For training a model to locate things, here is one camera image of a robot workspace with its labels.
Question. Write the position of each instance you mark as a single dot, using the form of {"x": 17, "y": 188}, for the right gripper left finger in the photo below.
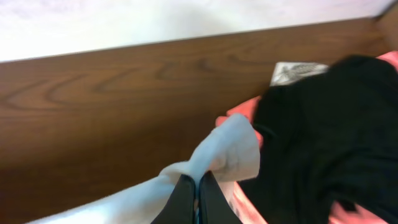
{"x": 179, "y": 208}

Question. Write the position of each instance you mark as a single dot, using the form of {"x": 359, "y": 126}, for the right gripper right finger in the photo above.
{"x": 213, "y": 207}

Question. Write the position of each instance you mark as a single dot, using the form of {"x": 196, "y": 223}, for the white t-shirt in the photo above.
{"x": 230, "y": 152}

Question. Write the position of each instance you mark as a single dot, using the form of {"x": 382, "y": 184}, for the coral pink garment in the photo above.
{"x": 245, "y": 199}

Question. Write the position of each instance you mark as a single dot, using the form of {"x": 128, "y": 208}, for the black t-shirt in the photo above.
{"x": 326, "y": 140}

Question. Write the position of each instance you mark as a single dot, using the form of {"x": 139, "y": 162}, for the white leaf-print garment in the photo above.
{"x": 286, "y": 73}

